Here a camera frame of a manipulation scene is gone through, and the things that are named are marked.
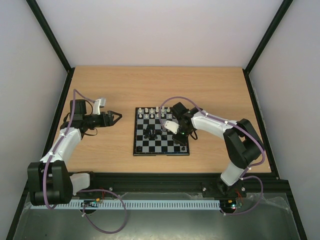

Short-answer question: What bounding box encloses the black white chess board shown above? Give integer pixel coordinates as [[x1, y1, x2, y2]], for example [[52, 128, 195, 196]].
[[133, 106, 190, 157]]

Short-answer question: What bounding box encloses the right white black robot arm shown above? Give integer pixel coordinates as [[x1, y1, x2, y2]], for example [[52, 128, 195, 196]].
[[164, 102, 265, 196]]

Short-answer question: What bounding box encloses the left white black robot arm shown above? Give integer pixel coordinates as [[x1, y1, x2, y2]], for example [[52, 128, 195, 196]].
[[27, 98, 122, 208]]

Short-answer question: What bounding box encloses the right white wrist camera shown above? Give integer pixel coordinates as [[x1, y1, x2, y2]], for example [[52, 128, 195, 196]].
[[164, 120, 180, 135]]

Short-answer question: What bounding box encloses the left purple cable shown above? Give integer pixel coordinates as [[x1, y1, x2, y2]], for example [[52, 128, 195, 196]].
[[42, 88, 128, 235]]

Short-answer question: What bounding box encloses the purple cable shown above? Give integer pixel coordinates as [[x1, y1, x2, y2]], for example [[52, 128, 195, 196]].
[[159, 95, 266, 217], [42, 88, 128, 235]]

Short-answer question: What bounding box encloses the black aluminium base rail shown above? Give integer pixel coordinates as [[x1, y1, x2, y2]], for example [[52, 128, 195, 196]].
[[87, 172, 292, 199]]

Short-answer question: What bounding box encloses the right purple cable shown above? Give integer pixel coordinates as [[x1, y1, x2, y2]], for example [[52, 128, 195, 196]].
[[159, 95, 266, 217]]

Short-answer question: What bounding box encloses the light blue slotted cable duct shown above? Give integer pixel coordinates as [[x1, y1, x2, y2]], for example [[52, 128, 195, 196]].
[[55, 199, 221, 211]]

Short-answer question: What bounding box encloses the left black frame post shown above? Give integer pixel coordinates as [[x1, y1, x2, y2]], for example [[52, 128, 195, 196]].
[[25, 0, 75, 73]]

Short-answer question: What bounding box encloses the black frame post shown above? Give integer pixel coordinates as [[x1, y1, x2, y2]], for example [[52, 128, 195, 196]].
[[25, 0, 75, 73], [243, 0, 294, 73]]

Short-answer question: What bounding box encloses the right black frame post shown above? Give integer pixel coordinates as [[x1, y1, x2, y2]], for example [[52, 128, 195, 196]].
[[243, 0, 294, 73]]

